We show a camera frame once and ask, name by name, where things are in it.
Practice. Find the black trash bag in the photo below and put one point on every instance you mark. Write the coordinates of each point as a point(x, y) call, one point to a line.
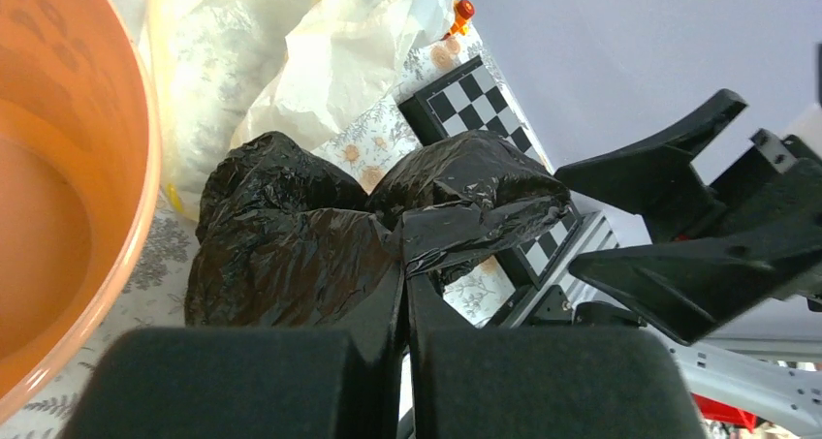
point(288, 239)

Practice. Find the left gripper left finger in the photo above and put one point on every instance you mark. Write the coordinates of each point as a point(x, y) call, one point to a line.
point(330, 382)

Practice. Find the orange plastic trash bin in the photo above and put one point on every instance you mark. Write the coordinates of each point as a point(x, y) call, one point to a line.
point(80, 167)

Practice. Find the black white checkerboard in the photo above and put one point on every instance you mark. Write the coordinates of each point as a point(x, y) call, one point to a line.
point(468, 98)

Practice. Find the red yellow toy vehicle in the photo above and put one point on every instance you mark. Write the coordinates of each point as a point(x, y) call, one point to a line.
point(464, 11)

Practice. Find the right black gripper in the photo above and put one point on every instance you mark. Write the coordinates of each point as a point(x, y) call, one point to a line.
point(753, 234)

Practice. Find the translucent white trash bag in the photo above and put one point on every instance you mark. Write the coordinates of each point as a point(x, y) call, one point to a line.
point(227, 71)

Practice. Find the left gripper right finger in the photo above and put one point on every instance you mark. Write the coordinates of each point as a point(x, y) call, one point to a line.
point(549, 382)

